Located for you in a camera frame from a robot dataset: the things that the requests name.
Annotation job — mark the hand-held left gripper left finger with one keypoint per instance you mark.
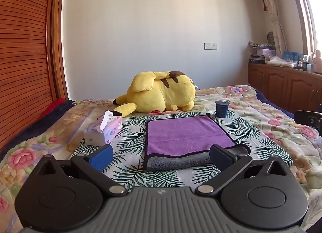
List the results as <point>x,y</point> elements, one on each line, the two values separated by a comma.
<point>102,158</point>

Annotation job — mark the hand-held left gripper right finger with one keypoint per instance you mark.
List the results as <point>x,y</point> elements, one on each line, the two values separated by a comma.
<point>219,158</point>

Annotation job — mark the purple and grey towel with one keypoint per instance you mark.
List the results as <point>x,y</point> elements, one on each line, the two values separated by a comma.
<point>186,135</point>

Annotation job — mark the pink tissue box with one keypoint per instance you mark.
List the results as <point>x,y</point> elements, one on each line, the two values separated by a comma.
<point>110,128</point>

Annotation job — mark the leaf print cloth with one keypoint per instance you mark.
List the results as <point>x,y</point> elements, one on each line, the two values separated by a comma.
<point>130,132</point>

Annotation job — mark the wooden cabinet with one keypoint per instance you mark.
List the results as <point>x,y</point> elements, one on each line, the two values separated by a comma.
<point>281,82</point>

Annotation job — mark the dark blue cup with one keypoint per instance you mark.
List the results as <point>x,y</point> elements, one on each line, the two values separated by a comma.
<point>222,109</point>

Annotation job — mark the beige plastic jug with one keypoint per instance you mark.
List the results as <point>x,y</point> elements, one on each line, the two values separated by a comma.
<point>317,63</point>

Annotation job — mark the clear plastic bag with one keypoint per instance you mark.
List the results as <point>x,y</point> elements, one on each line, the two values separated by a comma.
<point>280,62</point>

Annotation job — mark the blue printed box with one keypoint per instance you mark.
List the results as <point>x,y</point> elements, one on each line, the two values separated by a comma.
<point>289,56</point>

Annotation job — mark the red cloth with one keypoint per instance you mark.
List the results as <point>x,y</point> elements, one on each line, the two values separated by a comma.
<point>52,107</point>

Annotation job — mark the dark blue blanket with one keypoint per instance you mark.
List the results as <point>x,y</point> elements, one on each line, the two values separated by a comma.
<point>37,124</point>

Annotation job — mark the stack of books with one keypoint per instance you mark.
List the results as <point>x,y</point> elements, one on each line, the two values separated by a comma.
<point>257,59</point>

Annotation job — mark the pale patterned box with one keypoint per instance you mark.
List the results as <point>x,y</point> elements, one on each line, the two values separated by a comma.
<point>266,52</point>

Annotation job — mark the yellow plush toy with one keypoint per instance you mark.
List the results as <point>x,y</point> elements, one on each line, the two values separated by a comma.
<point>161,92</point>

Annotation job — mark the folded patterned cloth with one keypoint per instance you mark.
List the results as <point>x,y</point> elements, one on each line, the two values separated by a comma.
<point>259,44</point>

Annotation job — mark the beige patterned curtain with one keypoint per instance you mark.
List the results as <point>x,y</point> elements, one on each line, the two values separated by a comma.
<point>273,16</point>

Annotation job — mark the wooden framed window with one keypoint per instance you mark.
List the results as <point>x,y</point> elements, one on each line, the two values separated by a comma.
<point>305,9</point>

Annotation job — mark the wooden louvered wardrobe door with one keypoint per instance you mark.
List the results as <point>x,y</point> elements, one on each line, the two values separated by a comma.
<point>22,59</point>

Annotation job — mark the white wall socket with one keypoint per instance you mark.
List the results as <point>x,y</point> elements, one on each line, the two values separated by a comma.
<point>210,46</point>

